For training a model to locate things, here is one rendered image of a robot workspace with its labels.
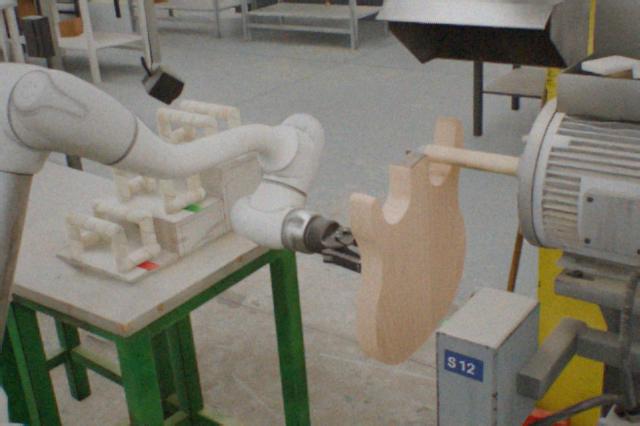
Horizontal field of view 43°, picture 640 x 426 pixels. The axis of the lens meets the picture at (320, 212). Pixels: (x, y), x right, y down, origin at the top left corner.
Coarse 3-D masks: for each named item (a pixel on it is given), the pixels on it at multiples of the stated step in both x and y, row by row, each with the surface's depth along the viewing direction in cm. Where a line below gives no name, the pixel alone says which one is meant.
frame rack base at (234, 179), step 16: (176, 144) 214; (240, 160) 201; (256, 160) 206; (208, 176) 199; (224, 176) 197; (240, 176) 202; (256, 176) 207; (208, 192) 201; (224, 192) 198; (240, 192) 203; (224, 208) 199
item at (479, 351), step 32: (448, 320) 121; (480, 320) 120; (512, 320) 120; (448, 352) 118; (480, 352) 115; (512, 352) 119; (448, 384) 121; (480, 384) 117; (512, 384) 121; (448, 416) 123; (480, 416) 119; (512, 416) 124
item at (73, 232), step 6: (66, 222) 189; (66, 228) 190; (72, 228) 190; (78, 228) 191; (72, 234) 190; (78, 234) 191; (72, 240) 191; (78, 240) 191; (72, 246) 191; (78, 246) 192; (72, 252) 192; (78, 252) 192
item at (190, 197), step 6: (186, 192) 194; (192, 192) 194; (198, 192) 195; (204, 192) 196; (180, 198) 191; (186, 198) 192; (192, 198) 193; (198, 198) 195; (174, 204) 190; (180, 204) 191; (186, 204) 192; (174, 210) 190
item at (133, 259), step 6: (144, 246) 187; (150, 246) 187; (156, 246) 188; (132, 252) 184; (138, 252) 184; (144, 252) 185; (150, 252) 186; (156, 252) 187; (126, 258) 182; (132, 258) 182; (138, 258) 183; (144, 258) 185; (120, 264) 182; (126, 264) 181; (132, 264) 182; (126, 270) 183
